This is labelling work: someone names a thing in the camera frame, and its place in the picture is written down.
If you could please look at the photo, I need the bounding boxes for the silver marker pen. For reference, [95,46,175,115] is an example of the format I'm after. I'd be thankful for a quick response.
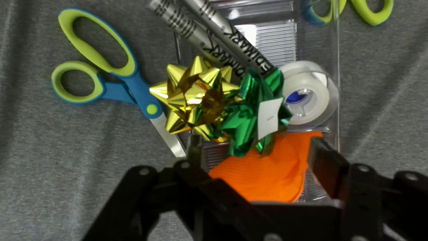
[183,0,276,76]
[146,0,246,76]

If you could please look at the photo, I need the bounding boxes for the grey table cloth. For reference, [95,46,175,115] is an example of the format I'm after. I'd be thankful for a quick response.
[0,0,428,241]

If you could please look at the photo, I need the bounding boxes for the gold gift bow in tray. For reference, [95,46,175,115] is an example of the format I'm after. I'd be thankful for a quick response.
[150,56,239,141]

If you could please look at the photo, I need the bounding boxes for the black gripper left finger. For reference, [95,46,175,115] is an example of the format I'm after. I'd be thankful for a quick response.
[82,133,269,241]

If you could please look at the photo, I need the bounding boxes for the orange tissue in small tray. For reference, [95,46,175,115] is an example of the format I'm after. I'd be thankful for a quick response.
[209,131,322,204]

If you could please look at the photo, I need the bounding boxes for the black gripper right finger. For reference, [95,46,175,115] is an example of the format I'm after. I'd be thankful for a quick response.
[309,138,428,241]

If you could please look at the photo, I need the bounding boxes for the green gift bow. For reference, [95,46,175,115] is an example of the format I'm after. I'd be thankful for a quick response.
[219,68,292,157]

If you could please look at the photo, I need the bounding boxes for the green blue scissors near tray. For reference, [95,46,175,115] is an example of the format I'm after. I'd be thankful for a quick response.
[51,8,186,158]

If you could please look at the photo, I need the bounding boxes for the clear tape roll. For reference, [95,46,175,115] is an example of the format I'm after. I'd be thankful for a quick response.
[281,60,338,129]

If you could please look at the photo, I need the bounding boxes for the clear plastic organizer tray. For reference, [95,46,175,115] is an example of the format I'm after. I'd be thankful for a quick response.
[183,0,338,202]

